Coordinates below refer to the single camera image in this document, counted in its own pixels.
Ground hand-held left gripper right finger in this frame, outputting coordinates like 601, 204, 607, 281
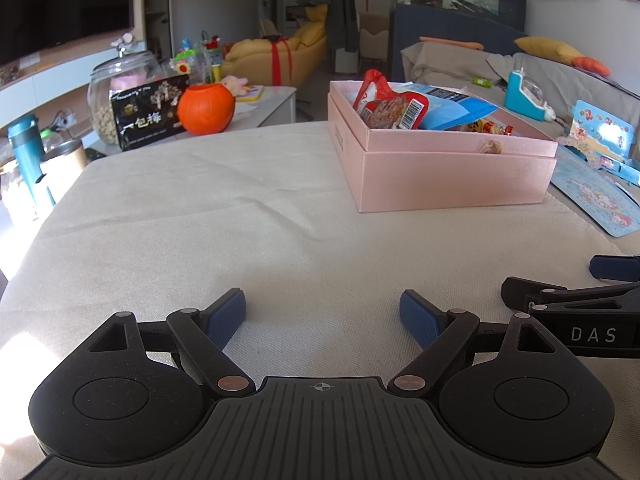
392, 289, 558, 393

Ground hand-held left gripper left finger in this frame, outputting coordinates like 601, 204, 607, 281
85, 288, 256, 395

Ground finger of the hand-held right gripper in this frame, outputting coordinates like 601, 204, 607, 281
501, 276, 640, 317
590, 255, 640, 282

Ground pink cardboard gift box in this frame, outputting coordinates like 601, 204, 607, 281
327, 80, 559, 213

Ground white packet with red edges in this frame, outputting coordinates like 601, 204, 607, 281
452, 120, 516, 137

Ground blue snack packet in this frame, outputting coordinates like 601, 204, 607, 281
400, 82, 501, 131

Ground red packet with clear window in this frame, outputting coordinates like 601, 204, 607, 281
352, 69, 431, 131

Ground cartoon bunny card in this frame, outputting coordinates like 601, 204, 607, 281
549, 147, 640, 238

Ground colourful cartoon toy box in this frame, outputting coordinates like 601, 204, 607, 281
559, 100, 640, 186

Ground blue toy machine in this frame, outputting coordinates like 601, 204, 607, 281
505, 67, 558, 123

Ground orange cushion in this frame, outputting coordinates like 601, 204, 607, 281
571, 56, 612, 77

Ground orange pumpkin bucket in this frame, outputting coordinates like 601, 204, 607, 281
177, 83, 236, 137

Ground black plum snack box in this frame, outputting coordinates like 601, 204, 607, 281
111, 74, 191, 152

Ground white side table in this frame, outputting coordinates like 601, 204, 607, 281
85, 85, 298, 161

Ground beige mug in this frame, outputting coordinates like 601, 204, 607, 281
40, 140, 90, 206

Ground yellow cushion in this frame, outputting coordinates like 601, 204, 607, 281
514, 36, 583, 66

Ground large glass jar with lid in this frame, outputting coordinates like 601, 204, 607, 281
87, 42, 166, 147

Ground grey sofa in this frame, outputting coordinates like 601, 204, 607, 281
401, 41, 640, 271

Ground children's water bottle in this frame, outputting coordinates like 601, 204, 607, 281
200, 35, 223, 83

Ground green toy packet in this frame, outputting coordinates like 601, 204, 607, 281
170, 50, 196, 76

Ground teal thermos bottle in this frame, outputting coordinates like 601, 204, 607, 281
6, 113, 56, 206

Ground yellow sofa with red ribbon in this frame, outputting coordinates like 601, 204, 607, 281
222, 2, 331, 88

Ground orange carrot pillow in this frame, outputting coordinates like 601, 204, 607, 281
419, 36, 486, 51

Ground beige chair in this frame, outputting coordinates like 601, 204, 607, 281
359, 12, 390, 68

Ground dark blue partition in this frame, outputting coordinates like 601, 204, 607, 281
389, 2, 528, 83

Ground dark jacket on rack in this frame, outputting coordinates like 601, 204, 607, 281
297, 0, 360, 53

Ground black television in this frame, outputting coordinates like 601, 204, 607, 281
0, 0, 136, 67

